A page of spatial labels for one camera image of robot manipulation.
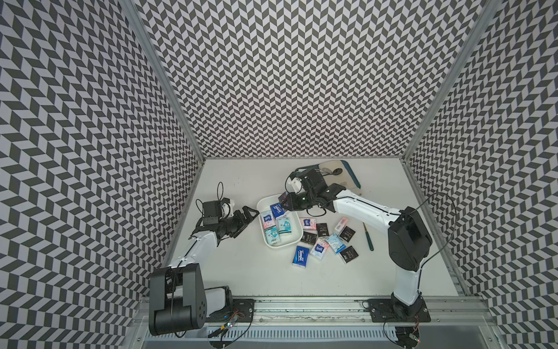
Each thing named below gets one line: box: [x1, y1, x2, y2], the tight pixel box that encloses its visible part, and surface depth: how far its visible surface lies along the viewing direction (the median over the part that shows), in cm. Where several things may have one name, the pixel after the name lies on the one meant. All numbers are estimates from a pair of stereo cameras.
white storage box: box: [256, 194, 303, 249], surface depth 92 cm
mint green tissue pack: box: [263, 224, 282, 246], surface depth 90 cm
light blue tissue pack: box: [325, 232, 347, 255], surface depth 88 cm
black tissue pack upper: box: [337, 225, 357, 244], surface depth 91 cm
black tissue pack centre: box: [316, 222, 330, 238], surface depth 93 cm
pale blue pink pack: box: [310, 237, 330, 260], surface depth 86 cm
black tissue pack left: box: [300, 231, 318, 246], surface depth 89 cm
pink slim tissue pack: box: [334, 216, 349, 232], surface depth 90 cm
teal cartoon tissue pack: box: [277, 216, 293, 236], surface depth 93 cm
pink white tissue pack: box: [300, 218, 317, 230], surface depth 93 cm
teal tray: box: [294, 159, 362, 190], surface depth 113 cm
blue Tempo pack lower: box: [292, 245, 310, 269], surface depth 84 cm
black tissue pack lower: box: [338, 245, 359, 265], surface depth 86 cm
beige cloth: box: [318, 159, 362, 196], surface depth 111 cm
